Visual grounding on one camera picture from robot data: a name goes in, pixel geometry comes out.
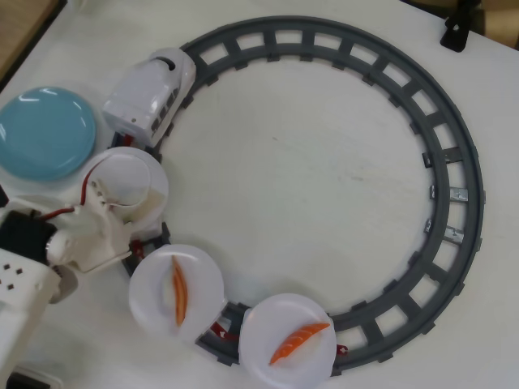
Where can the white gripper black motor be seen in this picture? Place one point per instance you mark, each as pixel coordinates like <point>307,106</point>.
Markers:
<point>117,220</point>

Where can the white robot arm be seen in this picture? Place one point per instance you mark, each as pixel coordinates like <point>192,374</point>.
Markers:
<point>20,291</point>

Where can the shrimp sushi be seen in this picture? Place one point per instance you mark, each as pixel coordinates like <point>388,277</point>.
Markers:
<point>180,287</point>

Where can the blue round dish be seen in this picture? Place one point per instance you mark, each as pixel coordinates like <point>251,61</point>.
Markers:
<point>44,133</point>

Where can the white Shinkansen toy locomotive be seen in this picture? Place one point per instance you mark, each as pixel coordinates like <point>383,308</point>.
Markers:
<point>142,93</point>

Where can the salmon sushi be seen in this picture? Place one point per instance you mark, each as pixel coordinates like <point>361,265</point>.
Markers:
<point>296,338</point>

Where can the red train coupler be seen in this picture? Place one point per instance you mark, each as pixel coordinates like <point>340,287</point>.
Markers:
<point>342,349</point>
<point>136,248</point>
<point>126,140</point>
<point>224,331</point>

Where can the white plate wagon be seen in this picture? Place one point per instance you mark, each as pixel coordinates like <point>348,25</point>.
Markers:
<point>202,283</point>
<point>134,170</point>
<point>259,352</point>

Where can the grey circular toy track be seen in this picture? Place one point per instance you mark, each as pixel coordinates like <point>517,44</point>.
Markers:
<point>284,23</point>

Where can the silver tape patch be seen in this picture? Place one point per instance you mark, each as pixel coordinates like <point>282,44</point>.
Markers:
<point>459,195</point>
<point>455,234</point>

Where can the black clamp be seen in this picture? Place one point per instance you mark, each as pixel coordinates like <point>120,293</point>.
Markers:
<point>454,36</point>

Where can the brown cardboard box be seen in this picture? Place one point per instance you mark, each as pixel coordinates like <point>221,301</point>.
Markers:
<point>500,24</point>

